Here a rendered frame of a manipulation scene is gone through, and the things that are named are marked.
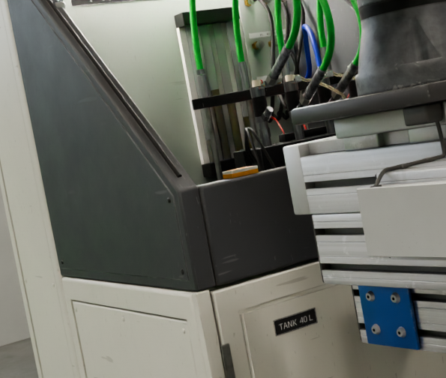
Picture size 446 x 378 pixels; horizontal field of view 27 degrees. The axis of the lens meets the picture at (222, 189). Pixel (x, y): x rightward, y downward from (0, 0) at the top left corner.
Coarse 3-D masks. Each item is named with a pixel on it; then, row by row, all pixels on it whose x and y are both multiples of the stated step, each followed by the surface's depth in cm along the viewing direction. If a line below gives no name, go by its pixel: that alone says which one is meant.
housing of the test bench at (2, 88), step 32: (0, 0) 192; (0, 32) 196; (0, 64) 200; (0, 96) 204; (0, 128) 208; (0, 160) 213; (32, 160) 194; (32, 192) 198; (32, 224) 202; (32, 256) 206; (32, 288) 210; (32, 320) 215; (64, 320) 196; (64, 352) 200
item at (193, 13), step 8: (192, 0) 195; (296, 0) 165; (192, 8) 196; (296, 8) 166; (192, 16) 196; (296, 16) 166; (192, 24) 197; (296, 24) 167; (192, 32) 197; (296, 32) 168; (288, 40) 169; (288, 48) 170; (200, 56) 198; (200, 64) 198; (200, 72) 198
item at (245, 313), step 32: (224, 288) 147; (256, 288) 150; (288, 288) 153; (320, 288) 156; (224, 320) 146; (256, 320) 149; (288, 320) 152; (320, 320) 156; (352, 320) 159; (224, 352) 146; (256, 352) 149; (288, 352) 152; (320, 352) 155; (352, 352) 159; (384, 352) 162; (416, 352) 166
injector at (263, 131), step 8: (264, 88) 182; (256, 96) 181; (264, 96) 181; (256, 104) 181; (264, 104) 181; (256, 112) 181; (264, 112) 180; (256, 120) 182; (264, 120) 181; (264, 128) 182; (264, 136) 182; (264, 144) 182
